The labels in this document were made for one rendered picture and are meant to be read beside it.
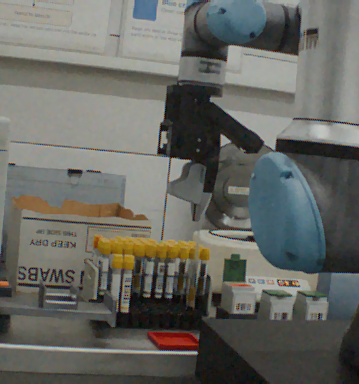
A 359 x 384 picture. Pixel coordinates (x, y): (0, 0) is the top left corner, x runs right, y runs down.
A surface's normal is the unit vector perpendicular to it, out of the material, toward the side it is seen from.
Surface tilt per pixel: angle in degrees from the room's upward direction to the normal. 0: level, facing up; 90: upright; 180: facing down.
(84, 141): 90
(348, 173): 90
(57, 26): 95
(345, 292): 90
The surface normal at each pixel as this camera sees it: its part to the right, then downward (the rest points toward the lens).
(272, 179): -0.96, 0.05
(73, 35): 0.29, 0.16
